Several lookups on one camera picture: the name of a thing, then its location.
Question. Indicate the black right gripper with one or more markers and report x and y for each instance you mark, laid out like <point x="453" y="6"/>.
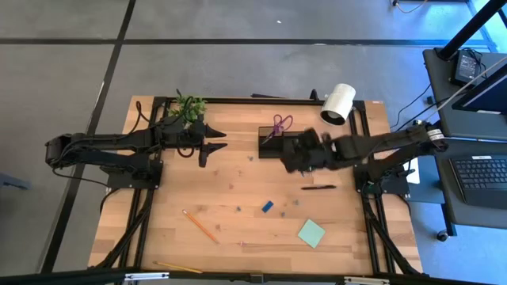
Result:
<point x="315" y="152"/>

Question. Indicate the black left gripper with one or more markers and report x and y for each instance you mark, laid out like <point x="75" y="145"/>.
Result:
<point x="190" y="134"/>

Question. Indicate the black pen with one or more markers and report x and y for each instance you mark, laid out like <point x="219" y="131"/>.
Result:
<point x="319" y="187"/>

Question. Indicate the blue eraser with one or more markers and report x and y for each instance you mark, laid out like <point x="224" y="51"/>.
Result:
<point x="267" y="206"/>

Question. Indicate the green sticky notes pad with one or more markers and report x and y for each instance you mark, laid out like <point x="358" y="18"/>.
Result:
<point x="311" y="233"/>

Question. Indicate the orange pencil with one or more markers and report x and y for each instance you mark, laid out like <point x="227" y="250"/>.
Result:
<point x="200" y="226"/>

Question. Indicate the yellow pencil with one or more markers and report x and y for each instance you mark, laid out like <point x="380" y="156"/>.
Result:
<point x="177" y="267"/>

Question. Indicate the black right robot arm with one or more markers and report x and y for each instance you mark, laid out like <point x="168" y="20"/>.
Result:
<point x="396" y="140"/>

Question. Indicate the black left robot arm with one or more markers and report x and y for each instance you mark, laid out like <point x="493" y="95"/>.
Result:
<point x="99" y="156"/>

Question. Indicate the black mesh desk organizer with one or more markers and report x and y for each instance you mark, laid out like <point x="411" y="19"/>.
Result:
<point x="267" y="150"/>

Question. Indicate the green plant in white pot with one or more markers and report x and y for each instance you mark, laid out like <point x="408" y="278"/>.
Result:
<point x="190" y="107"/>

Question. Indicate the dark grey desk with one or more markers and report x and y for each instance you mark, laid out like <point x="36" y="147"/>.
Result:
<point x="455" y="213"/>
<point x="443" y="111"/>

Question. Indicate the black caster wheel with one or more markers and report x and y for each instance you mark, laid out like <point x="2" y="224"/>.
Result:
<point x="442" y="236"/>

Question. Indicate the black laptop keyboard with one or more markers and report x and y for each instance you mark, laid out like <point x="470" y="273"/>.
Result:
<point x="481" y="178"/>

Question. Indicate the black power adapter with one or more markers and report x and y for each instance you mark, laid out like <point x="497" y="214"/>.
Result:
<point x="465" y="67"/>

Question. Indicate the black computer monitor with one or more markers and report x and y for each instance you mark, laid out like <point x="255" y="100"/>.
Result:
<point x="487" y="99"/>

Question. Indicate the black diagonal pole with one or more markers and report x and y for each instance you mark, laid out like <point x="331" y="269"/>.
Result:
<point x="471" y="27"/>

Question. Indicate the black aluminium table frame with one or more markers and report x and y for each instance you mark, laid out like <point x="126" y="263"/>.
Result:
<point x="257" y="101"/>

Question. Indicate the silver metal bracket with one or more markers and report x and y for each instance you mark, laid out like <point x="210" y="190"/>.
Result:
<point x="366" y="280"/>
<point x="146" y="276"/>

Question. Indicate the black rig frame beam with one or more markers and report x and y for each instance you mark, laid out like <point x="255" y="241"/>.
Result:
<point x="59" y="278"/>

